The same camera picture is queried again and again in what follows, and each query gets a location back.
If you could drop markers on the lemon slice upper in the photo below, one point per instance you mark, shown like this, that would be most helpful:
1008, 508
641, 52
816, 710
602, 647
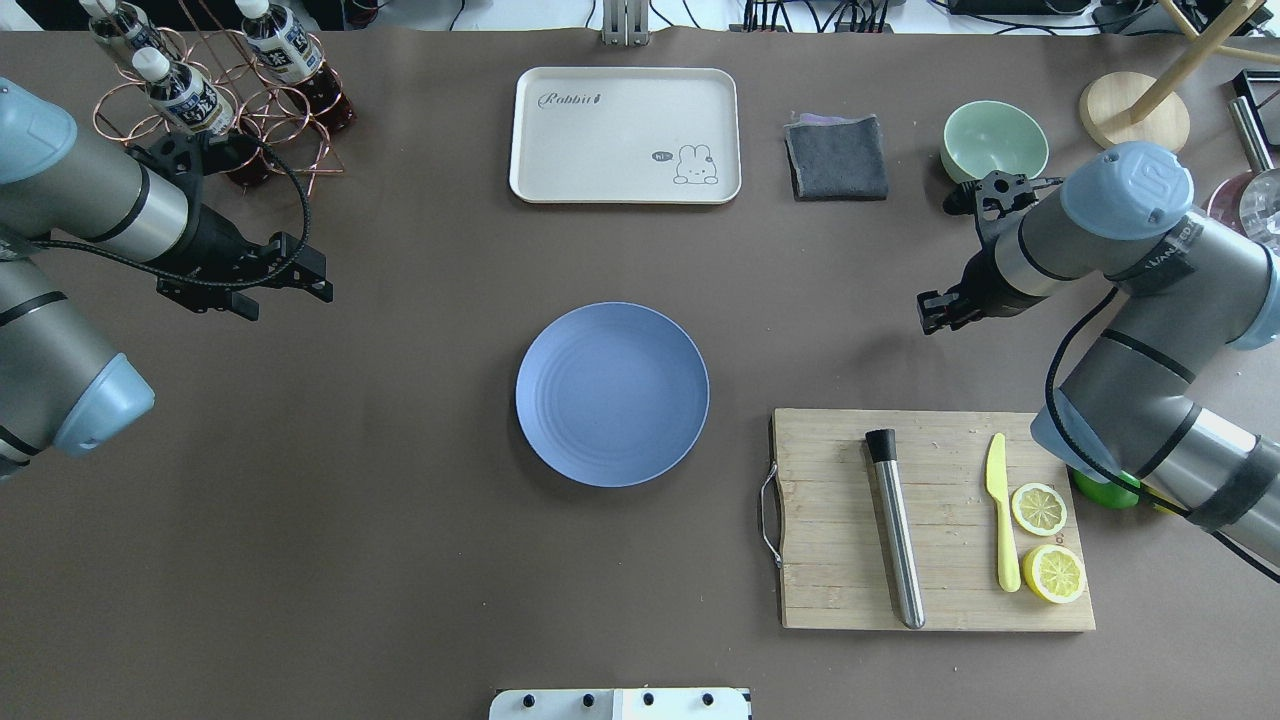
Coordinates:
1039, 509

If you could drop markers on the green lime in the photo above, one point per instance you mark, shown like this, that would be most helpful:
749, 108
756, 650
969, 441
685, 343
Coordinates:
1106, 494

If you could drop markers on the dark drink bottle middle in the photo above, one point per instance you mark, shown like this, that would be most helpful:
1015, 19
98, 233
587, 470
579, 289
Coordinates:
287, 52

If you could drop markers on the grey folded cloth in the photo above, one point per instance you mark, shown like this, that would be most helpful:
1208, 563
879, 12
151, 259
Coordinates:
835, 158

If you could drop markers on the lemon slice lower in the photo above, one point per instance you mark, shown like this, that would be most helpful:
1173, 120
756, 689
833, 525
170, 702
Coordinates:
1054, 573

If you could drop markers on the blue plate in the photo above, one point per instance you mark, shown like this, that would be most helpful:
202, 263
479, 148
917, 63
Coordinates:
612, 394

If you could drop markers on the wooden mug tree stand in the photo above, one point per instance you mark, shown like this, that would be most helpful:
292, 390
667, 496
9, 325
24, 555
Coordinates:
1129, 106

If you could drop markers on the copper wire bottle rack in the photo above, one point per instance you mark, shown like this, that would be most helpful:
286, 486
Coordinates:
272, 111

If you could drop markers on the aluminium frame post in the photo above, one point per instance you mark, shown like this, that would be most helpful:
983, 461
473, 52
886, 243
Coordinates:
625, 23

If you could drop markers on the dark drink bottle front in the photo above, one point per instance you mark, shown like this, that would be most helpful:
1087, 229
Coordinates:
184, 96

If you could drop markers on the dark drink bottle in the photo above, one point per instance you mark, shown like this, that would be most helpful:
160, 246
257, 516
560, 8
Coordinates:
121, 29
184, 96
287, 52

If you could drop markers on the lemon slice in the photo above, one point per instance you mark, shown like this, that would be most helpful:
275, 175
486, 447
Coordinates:
1054, 573
1039, 509

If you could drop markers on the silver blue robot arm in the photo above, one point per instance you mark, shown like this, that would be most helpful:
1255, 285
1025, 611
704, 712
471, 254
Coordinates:
64, 385
1193, 287

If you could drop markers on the green bowl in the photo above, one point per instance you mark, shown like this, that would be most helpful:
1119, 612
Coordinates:
987, 135

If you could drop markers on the wooden cutting board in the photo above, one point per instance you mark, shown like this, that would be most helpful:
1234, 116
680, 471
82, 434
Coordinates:
835, 567

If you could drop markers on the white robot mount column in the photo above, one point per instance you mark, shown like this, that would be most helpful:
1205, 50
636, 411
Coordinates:
623, 703

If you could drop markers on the metal ice scoop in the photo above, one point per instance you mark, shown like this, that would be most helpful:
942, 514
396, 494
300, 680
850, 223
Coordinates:
1254, 146

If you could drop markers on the yellow plastic knife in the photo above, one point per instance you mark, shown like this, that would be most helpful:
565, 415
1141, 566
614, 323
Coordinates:
997, 487

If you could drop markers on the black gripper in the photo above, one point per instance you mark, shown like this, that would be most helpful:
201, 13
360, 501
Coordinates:
213, 250
980, 274

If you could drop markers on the beige rabbit tray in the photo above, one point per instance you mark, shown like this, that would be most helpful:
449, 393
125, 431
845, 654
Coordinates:
625, 135

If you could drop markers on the dark drink bottle back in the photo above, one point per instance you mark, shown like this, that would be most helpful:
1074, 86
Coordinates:
121, 29

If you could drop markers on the steel muddler black tip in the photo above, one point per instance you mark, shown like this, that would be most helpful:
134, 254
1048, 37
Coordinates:
881, 445

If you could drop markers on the pink bowl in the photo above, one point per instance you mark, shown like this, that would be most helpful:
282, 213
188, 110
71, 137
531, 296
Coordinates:
1225, 200

